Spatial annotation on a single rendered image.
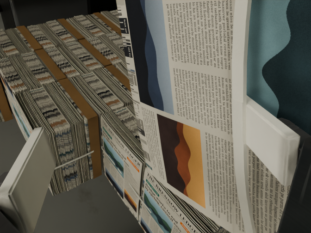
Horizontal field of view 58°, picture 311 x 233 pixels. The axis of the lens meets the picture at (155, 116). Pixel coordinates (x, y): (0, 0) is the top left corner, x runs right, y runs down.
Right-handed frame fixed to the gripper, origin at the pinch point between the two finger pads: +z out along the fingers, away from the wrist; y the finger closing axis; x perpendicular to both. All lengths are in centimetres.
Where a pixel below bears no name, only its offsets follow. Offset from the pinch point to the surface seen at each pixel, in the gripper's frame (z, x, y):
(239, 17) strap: -0.9, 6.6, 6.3
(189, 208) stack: 44, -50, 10
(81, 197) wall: 261, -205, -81
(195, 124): 5.7, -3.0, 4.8
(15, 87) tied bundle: 100, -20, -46
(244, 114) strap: -1.4, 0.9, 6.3
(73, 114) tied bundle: 84, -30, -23
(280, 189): -1.9, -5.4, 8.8
